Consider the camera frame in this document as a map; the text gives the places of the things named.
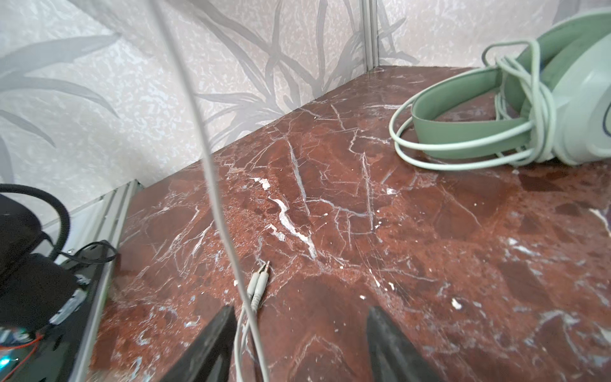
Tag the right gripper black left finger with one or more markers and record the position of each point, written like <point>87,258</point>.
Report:
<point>208,358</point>

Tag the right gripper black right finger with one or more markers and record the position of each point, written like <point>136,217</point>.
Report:
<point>392,356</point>

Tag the mint green headphones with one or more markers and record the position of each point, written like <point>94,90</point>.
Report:
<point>550,102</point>

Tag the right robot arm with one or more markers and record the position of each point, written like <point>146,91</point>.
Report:
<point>46,302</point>

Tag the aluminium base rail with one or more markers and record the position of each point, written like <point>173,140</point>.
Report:
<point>56,269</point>

